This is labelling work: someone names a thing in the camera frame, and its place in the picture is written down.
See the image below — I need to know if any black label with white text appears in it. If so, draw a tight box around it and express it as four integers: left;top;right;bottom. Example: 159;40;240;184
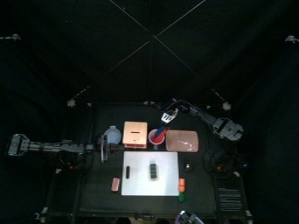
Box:
215;186;243;212

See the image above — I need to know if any grey bowl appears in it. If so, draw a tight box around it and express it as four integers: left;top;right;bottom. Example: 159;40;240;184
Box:
103;125;123;145

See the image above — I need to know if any small grey device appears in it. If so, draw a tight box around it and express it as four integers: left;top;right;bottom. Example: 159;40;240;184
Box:
173;210;203;224

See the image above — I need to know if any red wooden box with knob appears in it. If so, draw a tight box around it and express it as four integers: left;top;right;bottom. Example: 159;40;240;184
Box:
121;121;149;150

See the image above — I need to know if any toy sushi roll block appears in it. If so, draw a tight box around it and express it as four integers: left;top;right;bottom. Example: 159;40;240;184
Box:
148;159;160;182

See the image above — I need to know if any blue plastic utensil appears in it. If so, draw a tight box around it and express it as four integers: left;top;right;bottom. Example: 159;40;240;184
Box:
153;127;168;140

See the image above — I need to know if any pink rectangular toy block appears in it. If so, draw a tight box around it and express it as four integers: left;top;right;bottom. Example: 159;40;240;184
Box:
111;177;121;193

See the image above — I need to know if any white cutting board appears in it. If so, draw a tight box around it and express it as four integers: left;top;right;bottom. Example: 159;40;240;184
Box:
120;150;181;197

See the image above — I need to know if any thin diagonal brace cable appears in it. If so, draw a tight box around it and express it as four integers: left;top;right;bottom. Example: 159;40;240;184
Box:
71;0;207;102
107;0;228;103

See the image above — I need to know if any brown square plate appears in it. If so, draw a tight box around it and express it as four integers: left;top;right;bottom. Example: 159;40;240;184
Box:
164;129;200;153

